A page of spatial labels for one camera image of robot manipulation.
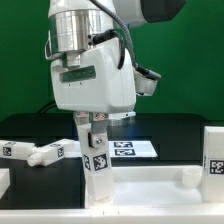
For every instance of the marker tag sheet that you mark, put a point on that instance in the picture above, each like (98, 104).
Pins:
(118, 149)

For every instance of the white front rail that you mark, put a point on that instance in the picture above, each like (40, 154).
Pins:
(101, 217)

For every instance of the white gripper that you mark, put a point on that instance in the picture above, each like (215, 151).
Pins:
(98, 86)

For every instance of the white desk top tray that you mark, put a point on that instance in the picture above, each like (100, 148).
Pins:
(159, 186)

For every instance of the white block left edge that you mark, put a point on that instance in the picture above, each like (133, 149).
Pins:
(4, 181)

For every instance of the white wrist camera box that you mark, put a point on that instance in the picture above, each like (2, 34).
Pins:
(145, 81)

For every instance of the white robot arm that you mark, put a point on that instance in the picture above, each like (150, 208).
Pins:
(76, 26)

